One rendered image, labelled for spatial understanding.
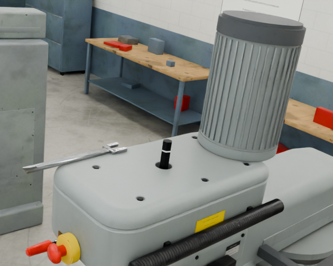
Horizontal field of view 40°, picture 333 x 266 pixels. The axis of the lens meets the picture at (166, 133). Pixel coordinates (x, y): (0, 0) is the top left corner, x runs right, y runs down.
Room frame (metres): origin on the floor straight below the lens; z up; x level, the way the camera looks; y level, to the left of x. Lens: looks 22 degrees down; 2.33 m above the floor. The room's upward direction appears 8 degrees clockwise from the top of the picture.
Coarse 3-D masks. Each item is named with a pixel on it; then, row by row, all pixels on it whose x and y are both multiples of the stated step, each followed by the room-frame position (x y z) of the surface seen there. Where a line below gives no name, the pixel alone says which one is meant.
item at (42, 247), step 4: (48, 240) 0.83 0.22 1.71; (56, 240) 0.84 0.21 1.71; (36, 244) 0.81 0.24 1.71; (40, 244) 0.82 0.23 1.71; (44, 244) 0.82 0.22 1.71; (48, 244) 0.82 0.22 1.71; (28, 248) 0.80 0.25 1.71; (32, 248) 0.80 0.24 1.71; (36, 248) 0.80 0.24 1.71; (40, 248) 0.81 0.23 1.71; (44, 248) 0.81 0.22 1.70; (28, 252) 0.79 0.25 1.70; (32, 252) 0.80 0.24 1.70; (36, 252) 0.80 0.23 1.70; (40, 252) 0.81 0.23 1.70
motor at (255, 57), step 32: (224, 32) 1.04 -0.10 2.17; (256, 32) 0.99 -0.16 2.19; (288, 32) 1.00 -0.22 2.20; (224, 64) 1.03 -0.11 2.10; (256, 64) 0.99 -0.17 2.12; (288, 64) 1.02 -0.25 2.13; (224, 96) 1.02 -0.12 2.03; (256, 96) 1.00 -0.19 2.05; (288, 96) 1.05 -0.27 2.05; (224, 128) 1.01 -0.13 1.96; (256, 128) 1.00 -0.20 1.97; (256, 160) 1.00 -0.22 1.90
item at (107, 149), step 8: (112, 144) 0.97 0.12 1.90; (88, 152) 0.91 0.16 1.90; (96, 152) 0.92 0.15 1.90; (104, 152) 0.92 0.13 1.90; (112, 152) 0.93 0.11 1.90; (120, 152) 0.94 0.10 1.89; (56, 160) 0.85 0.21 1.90; (64, 160) 0.85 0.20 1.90; (72, 160) 0.86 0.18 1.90; (24, 168) 0.80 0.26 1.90; (32, 168) 0.80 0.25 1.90; (40, 168) 0.81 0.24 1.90; (48, 168) 0.82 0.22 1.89
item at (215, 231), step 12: (264, 204) 0.96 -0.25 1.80; (276, 204) 0.97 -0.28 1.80; (240, 216) 0.89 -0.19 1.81; (252, 216) 0.90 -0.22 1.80; (264, 216) 0.92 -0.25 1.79; (216, 228) 0.83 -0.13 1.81; (228, 228) 0.84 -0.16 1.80; (240, 228) 0.86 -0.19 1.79; (180, 240) 0.77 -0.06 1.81; (192, 240) 0.77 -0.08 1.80; (204, 240) 0.78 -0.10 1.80; (216, 240) 0.81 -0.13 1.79; (156, 252) 0.71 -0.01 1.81; (168, 252) 0.72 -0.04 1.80; (180, 252) 0.74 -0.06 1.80; (192, 252) 0.76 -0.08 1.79; (132, 264) 0.68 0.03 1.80; (144, 264) 0.68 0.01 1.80; (156, 264) 0.69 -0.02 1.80; (168, 264) 0.71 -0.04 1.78
